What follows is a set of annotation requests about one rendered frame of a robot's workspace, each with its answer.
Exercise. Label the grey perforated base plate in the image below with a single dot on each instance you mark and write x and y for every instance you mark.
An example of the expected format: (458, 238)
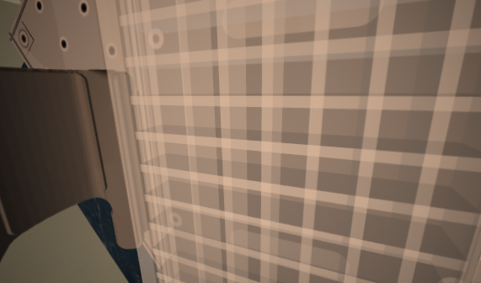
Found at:
(58, 34)

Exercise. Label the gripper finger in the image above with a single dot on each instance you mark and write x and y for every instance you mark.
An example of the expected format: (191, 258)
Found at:
(58, 147)

